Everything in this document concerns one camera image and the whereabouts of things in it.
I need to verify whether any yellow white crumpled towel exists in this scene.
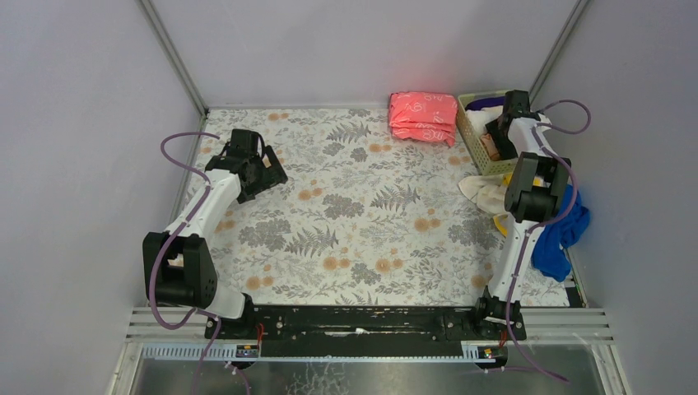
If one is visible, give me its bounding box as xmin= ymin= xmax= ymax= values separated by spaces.
xmin=458 ymin=173 xmax=512 ymax=236

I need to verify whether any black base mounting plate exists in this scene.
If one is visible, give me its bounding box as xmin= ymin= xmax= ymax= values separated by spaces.
xmin=205 ymin=304 xmax=527 ymax=358

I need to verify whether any white rolled towel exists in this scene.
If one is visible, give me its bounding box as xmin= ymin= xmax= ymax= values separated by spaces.
xmin=465 ymin=106 xmax=503 ymax=137

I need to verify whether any blue towel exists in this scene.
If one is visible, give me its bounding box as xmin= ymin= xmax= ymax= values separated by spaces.
xmin=532 ymin=193 xmax=591 ymax=282

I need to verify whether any pink folded towel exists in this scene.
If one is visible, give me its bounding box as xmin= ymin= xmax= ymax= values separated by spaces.
xmin=388 ymin=91 xmax=458 ymax=146

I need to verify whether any floral tablecloth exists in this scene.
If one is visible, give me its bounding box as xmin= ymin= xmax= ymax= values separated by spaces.
xmin=194 ymin=109 xmax=504 ymax=306

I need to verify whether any aluminium frame rail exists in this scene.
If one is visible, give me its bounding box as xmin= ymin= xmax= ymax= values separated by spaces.
xmin=127 ymin=304 xmax=615 ymax=364

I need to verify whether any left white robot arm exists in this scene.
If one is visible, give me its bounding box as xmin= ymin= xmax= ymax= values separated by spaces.
xmin=142 ymin=129 xmax=288 ymax=329

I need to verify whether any green plastic basket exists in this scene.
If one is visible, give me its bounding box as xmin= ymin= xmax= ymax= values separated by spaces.
xmin=456 ymin=90 xmax=516 ymax=176

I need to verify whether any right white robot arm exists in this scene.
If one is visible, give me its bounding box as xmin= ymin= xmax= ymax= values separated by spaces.
xmin=472 ymin=90 xmax=570 ymax=340

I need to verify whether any orange cartoon towel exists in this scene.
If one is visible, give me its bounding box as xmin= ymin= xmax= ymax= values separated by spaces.
xmin=480 ymin=133 xmax=500 ymax=161

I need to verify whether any purple rolled towel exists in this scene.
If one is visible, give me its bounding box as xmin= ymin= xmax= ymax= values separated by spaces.
xmin=464 ymin=95 xmax=505 ymax=111

